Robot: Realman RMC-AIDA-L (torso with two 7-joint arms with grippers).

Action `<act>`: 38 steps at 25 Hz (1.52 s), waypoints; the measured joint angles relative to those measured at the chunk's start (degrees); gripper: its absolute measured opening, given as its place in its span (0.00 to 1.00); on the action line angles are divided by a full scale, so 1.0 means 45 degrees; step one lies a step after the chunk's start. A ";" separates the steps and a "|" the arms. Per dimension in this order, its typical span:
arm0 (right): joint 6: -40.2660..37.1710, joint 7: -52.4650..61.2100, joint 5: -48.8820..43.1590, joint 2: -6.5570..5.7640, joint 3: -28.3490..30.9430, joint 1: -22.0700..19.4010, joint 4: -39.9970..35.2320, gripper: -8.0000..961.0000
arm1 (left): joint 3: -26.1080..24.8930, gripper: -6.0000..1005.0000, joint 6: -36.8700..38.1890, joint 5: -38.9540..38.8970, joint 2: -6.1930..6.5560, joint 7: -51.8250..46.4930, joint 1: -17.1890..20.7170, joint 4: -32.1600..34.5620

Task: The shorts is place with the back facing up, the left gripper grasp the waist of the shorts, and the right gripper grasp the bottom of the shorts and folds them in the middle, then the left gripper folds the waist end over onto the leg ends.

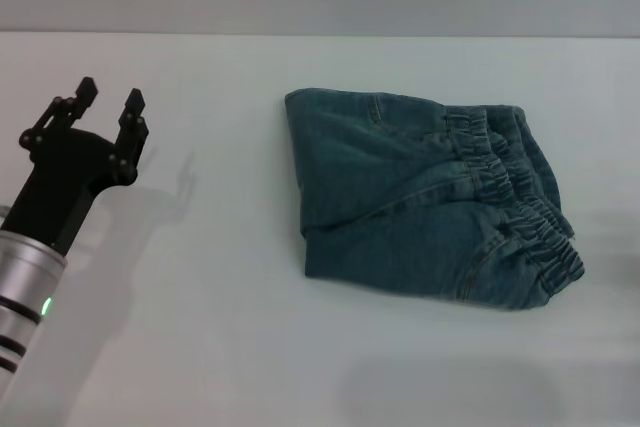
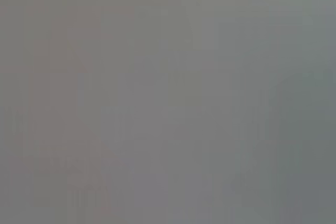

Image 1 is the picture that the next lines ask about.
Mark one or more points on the blue denim shorts with print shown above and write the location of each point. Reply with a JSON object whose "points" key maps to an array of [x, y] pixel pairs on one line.
{"points": [[400, 207]]}

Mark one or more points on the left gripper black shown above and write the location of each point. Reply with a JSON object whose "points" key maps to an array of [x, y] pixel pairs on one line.
{"points": [[60, 187]]}

